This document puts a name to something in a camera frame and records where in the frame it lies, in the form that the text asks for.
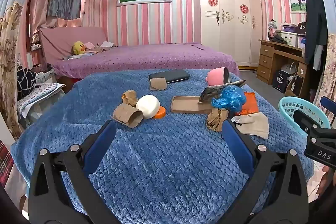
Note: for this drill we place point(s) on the person's right hand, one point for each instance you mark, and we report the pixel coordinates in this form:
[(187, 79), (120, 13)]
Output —
[(326, 182)]

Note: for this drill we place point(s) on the white dotted cloth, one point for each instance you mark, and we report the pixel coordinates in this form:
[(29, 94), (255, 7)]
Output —
[(39, 94)]

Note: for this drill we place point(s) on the light blue plastic basket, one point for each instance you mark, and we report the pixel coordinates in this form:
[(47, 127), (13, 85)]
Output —
[(288, 108)]

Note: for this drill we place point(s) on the black patterned pillow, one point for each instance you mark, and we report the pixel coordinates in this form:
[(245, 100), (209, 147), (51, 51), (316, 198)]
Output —
[(26, 81)]

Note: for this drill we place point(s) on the wooden desk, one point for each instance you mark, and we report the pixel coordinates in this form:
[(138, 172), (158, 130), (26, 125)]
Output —
[(266, 61)]

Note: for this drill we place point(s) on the white storage box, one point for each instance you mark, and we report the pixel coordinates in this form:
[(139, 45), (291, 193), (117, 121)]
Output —
[(291, 39)]

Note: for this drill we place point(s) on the orange bottle cap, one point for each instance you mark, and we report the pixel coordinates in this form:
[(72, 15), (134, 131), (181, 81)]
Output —
[(160, 114)]

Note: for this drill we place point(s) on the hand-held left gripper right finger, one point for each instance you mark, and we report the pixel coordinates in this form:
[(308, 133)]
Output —
[(237, 145)]

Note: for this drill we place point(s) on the white round appliance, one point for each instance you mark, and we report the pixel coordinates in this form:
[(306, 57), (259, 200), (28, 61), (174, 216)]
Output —
[(287, 69)]

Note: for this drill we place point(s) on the brown paper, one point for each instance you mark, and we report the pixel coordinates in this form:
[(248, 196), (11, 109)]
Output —
[(215, 119), (130, 98)]

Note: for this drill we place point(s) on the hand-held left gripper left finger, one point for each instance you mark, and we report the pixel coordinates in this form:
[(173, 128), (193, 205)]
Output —
[(101, 145)]

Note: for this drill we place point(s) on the pink bed headboard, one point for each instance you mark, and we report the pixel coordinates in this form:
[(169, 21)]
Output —
[(65, 37)]

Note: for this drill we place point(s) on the purple box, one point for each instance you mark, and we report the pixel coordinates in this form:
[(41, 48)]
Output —
[(290, 28)]

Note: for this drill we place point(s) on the orange cloth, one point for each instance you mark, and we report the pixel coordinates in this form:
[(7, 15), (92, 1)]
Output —
[(250, 104)]

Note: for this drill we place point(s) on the brown clothes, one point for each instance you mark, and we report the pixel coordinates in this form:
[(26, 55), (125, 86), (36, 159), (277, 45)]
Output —
[(101, 49)]

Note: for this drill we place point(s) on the black bag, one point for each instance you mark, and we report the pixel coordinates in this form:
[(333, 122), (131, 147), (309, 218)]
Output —
[(302, 28)]

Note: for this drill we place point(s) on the pink plush toy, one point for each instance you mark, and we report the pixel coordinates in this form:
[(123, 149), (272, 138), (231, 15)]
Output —
[(90, 45)]

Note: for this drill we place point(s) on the white round lid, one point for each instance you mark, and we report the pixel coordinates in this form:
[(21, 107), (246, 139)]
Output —
[(148, 106)]

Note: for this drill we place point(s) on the brown cardboard box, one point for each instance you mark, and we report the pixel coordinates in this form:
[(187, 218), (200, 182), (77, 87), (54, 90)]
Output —
[(298, 86)]

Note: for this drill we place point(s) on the black and white snack packet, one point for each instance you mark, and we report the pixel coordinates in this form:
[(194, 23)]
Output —
[(210, 91)]

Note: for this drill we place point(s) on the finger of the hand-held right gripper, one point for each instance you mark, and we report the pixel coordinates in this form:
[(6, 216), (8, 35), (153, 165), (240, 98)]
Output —
[(329, 106), (305, 121)]

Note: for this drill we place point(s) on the desk lamp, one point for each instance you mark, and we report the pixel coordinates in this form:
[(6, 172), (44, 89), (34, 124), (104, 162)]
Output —
[(273, 26)]

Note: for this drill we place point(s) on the yellow duck plush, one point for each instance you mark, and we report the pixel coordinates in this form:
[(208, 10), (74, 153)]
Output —
[(78, 48)]

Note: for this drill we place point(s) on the pink mug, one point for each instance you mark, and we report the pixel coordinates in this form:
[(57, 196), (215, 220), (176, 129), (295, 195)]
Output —
[(215, 77)]

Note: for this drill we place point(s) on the hanging dark jacket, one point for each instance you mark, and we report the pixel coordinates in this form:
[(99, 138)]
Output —
[(315, 24)]

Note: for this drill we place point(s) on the floral pale blue curtain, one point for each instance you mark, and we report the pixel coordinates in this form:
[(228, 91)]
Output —
[(329, 74), (9, 64)]

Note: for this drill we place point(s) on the blue woven blanket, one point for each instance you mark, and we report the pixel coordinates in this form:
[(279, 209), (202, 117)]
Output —
[(162, 161)]

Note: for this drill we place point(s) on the purple dotted bed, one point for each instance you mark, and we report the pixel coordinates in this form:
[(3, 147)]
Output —
[(144, 58)]

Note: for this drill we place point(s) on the black gift box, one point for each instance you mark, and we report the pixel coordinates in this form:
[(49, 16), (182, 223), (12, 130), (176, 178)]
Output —
[(280, 81)]

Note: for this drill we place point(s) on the tan phone case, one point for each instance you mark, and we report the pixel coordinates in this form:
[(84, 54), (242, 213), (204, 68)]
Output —
[(189, 106)]

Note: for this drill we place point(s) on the red plaid cloth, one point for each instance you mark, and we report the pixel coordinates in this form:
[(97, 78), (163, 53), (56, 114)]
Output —
[(5, 161)]

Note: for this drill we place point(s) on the black phone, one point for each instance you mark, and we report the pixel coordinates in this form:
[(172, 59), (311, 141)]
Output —
[(170, 75)]

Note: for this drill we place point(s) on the blue plastic bag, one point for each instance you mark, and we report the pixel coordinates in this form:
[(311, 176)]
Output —
[(231, 98)]

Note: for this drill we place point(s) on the white wardrobe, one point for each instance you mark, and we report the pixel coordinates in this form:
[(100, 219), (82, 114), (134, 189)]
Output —
[(228, 29)]

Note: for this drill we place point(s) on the dark clothes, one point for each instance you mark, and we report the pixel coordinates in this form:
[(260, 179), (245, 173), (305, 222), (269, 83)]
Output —
[(279, 39)]

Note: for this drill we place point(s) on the short cardboard tube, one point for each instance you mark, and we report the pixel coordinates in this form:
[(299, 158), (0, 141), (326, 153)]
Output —
[(157, 83)]

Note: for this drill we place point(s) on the long cardboard tube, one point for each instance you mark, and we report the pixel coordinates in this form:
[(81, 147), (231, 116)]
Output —
[(127, 115)]

